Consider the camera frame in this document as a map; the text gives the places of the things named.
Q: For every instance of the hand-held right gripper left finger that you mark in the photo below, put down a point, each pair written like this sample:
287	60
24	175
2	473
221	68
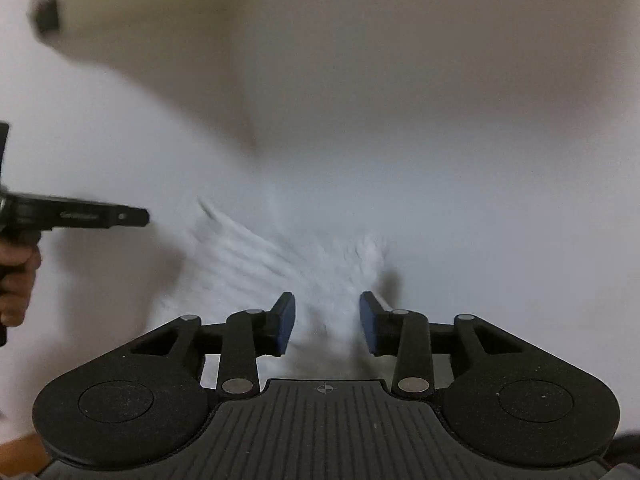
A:
284	322

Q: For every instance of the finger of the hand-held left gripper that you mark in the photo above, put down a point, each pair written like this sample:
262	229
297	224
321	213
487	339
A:
125	216

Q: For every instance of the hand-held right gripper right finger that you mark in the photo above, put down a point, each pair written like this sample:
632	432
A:
370	322

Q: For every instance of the white checker print shirt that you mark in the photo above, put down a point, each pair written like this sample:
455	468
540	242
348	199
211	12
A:
290	270

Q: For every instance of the person's left hand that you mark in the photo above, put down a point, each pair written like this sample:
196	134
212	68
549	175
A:
17	285

